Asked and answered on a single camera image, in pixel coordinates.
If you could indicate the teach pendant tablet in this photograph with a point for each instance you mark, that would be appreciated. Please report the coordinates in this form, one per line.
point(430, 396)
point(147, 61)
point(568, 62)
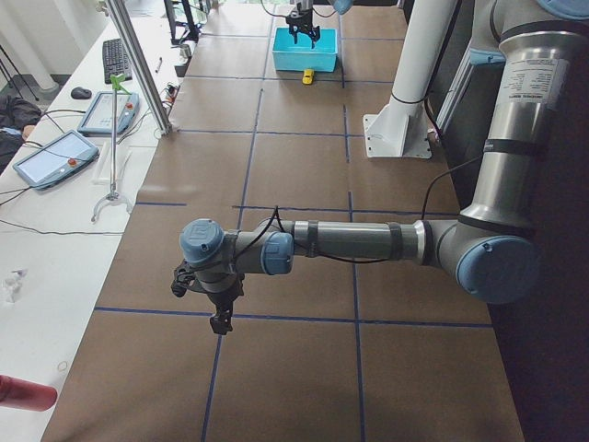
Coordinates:
point(59, 160)
point(97, 120)

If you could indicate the metal cup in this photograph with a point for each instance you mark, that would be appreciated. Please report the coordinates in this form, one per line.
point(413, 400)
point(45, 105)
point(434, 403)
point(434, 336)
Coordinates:
point(185, 53)

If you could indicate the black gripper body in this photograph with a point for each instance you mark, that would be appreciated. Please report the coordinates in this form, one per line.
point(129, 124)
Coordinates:
point(222, 299)
point(302, 19)

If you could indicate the far teach pendant tablet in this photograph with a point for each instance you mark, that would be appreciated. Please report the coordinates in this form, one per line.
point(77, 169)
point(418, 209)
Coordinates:
point(97, 120)

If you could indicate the red cylinder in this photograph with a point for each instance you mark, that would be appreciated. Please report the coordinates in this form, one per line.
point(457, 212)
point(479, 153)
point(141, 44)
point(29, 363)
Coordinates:
point(25, 395)

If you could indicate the turquoise plastic bin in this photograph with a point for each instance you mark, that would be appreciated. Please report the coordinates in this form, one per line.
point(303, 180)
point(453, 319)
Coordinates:
point(291, 55)

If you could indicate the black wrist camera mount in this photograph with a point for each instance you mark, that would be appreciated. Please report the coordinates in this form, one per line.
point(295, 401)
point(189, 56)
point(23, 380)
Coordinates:
point(183, 280)

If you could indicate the black computer mouse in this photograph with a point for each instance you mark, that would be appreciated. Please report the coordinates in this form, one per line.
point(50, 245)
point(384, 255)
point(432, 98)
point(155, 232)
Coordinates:
point(81, 93)

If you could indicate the yellow beetle toy car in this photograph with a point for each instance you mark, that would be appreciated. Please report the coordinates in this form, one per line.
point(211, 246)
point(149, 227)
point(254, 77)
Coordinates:
point(308, 77)

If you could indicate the white foam tray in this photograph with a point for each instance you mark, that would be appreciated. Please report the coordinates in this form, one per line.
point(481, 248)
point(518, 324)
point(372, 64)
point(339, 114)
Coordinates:
point(102, 170)

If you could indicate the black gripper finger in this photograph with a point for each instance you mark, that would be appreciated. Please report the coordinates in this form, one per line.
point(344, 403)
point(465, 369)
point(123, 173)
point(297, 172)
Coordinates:
point(294, 32)
point(221, 323)
point(314, 36)

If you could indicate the white small figure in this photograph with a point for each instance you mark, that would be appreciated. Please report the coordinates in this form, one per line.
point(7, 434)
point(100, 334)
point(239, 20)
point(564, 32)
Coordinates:
point(13, 284)

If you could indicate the aluminium frame post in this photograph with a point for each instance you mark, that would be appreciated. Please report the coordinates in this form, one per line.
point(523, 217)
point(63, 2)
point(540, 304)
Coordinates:
point(123, 24)

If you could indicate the black keyboard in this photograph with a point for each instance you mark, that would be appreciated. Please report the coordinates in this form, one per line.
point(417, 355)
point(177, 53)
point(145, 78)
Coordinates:
point(115, 60)

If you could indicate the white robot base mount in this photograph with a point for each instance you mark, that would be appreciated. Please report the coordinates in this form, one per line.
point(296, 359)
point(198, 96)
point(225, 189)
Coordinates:
point(400, 128)

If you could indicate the near teach pendant tablet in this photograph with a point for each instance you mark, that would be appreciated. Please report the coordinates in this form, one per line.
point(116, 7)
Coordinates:
point(59, 160)

